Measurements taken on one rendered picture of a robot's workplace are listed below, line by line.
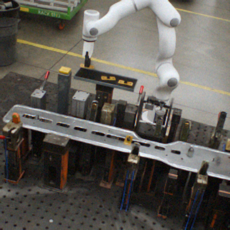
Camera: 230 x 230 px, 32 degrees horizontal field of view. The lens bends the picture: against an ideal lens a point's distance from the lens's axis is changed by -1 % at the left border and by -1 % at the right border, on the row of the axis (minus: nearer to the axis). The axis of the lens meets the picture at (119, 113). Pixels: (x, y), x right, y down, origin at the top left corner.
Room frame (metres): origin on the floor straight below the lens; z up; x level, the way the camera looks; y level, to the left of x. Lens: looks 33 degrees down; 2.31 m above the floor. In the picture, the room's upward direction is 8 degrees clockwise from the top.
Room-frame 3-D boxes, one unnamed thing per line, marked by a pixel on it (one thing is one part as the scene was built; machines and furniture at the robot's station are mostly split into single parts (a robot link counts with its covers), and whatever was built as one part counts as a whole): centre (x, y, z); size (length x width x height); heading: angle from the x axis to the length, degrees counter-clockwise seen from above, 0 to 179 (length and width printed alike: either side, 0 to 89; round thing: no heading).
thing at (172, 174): (1.53, -0.32, 0.84); 0.11 x 0.08 x 0.29; 172
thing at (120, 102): (1.97, -0.01, 0.90); 0.05 x 0.05 x 0.40; 82
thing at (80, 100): (1.95, 0.23, 0.90); 0.13 x 0.10 x 0.41; 172
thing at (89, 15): (2.11, 0.23, 1.49); 0.09 x 0.08 x 0.13; 17
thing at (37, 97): (1.99, 0.49, 0.88); 0.11 x 0.10 x 0.36; 172
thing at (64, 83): (2.14, 0.37, 0.92); 0.08 x 0.08 x 0.44; 82
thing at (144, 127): (1.93, -0.20, 0.94); 0.18 x 0.13 x 0.49; 82
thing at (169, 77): (2.24, -0.27, 1.11); 0.19 x 0.12 x 0.24; 17
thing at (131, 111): (1.94, -0.07, 0.89); 0.13 x 0.11 x 0.38; 172
